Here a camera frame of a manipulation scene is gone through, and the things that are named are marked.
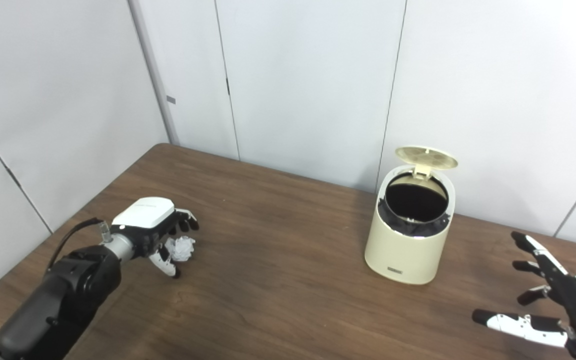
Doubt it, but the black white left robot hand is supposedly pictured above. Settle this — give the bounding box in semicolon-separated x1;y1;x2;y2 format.
110;197;200;279

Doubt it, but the white paper ball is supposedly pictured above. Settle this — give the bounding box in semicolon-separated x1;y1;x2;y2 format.
165;236;196;262

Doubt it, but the cream-colored bin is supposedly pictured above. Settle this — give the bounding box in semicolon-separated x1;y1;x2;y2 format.
364;166;456;285

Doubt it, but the cream round bin lid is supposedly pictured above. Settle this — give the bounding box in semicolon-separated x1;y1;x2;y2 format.
395;145;459;180

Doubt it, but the black bin liner bag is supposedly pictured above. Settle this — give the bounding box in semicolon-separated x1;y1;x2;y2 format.
378;172;453;237

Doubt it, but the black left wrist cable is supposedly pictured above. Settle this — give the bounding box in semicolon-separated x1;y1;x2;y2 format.
45;217;114;276

